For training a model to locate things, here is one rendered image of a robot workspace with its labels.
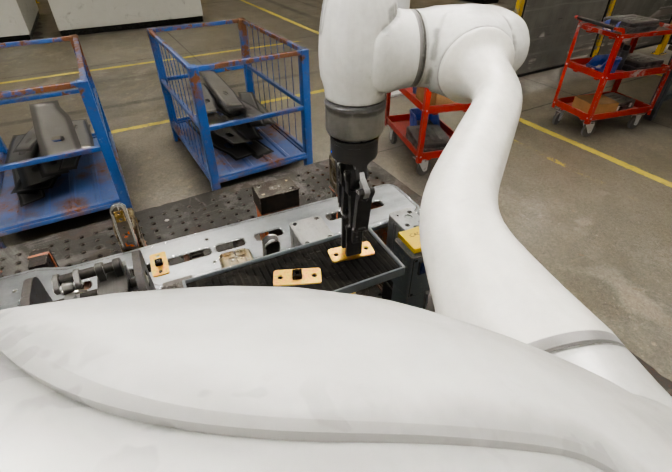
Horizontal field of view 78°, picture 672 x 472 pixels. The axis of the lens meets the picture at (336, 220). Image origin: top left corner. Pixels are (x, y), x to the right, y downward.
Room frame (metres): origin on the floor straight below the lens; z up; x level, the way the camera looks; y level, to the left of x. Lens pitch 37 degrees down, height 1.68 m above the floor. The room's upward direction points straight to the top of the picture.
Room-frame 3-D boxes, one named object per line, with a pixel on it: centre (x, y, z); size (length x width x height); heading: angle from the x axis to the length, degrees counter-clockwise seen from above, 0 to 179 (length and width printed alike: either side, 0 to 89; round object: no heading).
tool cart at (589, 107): (3.79, -2.48, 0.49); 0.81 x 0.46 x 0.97; 108
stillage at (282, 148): (3.19, 0.83, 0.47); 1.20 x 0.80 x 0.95; 31
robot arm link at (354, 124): (0.60, -0.03, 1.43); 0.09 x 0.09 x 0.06
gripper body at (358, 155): (0.60, -0.03, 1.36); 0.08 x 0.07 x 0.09; 18
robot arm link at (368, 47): (0.60, -0.04, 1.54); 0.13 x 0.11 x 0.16; 101
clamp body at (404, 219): (0.84, -0.18, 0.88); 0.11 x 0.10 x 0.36; 25
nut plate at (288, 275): (0.53, 0.07, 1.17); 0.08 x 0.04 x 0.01; 95
